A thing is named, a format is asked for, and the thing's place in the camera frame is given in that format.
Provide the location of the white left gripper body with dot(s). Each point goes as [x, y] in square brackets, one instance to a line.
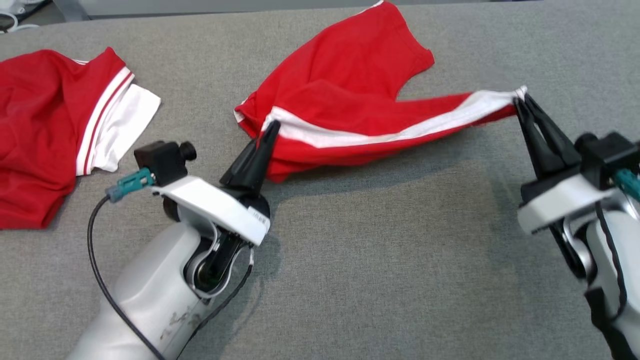
[215, 210]

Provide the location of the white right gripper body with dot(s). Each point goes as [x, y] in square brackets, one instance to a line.
[560, 200]

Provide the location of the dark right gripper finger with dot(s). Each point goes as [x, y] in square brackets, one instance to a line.
[557, 145]
[532, 140]

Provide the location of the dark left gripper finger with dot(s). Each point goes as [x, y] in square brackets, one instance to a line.
[262, 160]
[237, 167]

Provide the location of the red shorts white stripe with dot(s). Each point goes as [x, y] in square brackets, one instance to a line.
[340, 90]

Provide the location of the pile of red white garments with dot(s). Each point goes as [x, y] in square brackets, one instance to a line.
[40, 125]

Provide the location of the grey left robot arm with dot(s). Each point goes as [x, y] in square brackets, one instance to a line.
[140, 300]

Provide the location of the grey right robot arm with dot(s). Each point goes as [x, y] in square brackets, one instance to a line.
[607, 260]

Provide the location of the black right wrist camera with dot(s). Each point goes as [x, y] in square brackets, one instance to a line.
[607, 155]

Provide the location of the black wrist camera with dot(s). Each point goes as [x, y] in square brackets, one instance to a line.
[607, 155]
[160, 160]

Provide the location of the teal right camera connector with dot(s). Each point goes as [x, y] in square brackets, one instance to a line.
[630, 182]

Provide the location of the teal camera connector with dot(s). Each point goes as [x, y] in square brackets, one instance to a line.
[630, 182]
[130, 182]

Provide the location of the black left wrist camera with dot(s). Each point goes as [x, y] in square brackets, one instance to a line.
[160, 160]

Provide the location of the teal left camera connector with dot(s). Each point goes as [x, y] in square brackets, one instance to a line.
[130, 182]

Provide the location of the grey partition post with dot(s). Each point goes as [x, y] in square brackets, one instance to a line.
[70, 7]

